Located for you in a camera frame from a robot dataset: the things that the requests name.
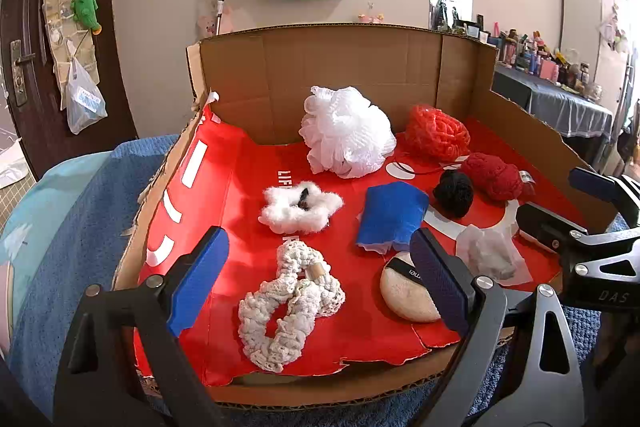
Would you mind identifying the orange knitted scrunchie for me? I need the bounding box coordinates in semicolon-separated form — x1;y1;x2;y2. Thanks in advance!
404;104;472;162

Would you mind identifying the metal door handle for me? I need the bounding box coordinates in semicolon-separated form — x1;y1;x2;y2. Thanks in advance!
10;39;37;106

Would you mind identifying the red knitted scrunchie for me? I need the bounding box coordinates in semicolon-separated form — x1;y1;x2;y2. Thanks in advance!
460;152;536;202

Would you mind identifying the dark wooden door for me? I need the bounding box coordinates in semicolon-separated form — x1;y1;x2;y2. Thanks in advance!
0;0;138;180

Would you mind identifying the beige hanging organizer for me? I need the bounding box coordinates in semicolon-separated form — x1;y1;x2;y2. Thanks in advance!
37;0;98;110

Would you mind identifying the cluttered cosmetics table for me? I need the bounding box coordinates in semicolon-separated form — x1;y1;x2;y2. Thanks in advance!
435;14;603;100

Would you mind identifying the blue cloth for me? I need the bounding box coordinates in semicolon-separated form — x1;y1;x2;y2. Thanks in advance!
356;184;430;255

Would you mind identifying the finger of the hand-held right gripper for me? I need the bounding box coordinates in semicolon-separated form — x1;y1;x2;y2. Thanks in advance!
569;167;640;228
516;203;640;280

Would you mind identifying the white fluffy scrunchie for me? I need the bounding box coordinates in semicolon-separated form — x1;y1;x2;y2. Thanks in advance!
258;184;345;235

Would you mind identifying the blue knitted blanket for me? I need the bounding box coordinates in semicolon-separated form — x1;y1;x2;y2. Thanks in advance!
10;134;631;427

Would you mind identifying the white wardrobe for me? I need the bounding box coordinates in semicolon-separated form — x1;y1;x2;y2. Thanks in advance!
559;0;633;108

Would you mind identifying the white hanging plush toy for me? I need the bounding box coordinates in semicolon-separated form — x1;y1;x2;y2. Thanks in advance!
600;7;631;55

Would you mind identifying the table with grey cloth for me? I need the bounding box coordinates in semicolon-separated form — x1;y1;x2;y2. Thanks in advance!
492;62;613;158

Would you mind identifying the cream crochet scrunchie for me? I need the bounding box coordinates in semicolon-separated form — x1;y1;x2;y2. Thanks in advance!
237;239;347;370

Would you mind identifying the white mesh bath loofah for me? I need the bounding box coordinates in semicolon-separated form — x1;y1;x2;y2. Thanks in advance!
299;86;397;179

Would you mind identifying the green plush toy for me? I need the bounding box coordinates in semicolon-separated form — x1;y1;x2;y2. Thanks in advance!
71;0;102;35

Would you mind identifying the light blue bed sheet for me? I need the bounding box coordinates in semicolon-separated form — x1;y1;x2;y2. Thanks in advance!
0;149;113;338

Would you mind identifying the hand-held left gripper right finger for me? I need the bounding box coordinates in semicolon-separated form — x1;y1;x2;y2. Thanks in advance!
410;228;586;427

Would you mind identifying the white cloth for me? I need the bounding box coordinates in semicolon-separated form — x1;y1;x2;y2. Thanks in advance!
455;223;533;287

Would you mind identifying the brown cardboard box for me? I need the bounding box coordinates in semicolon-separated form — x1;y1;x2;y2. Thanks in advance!
112;23;621;408

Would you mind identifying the clear plastic bag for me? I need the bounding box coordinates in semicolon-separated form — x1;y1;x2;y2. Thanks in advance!
65;57;108;135

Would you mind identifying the black knitted scrunchie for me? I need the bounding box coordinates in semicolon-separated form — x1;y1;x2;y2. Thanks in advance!
432;169;475;219

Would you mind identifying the beige powder puff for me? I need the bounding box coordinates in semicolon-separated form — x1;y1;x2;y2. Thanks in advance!
379;251;443;323

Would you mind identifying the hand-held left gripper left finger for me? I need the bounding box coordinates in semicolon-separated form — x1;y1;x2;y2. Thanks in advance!
54;227;231;427

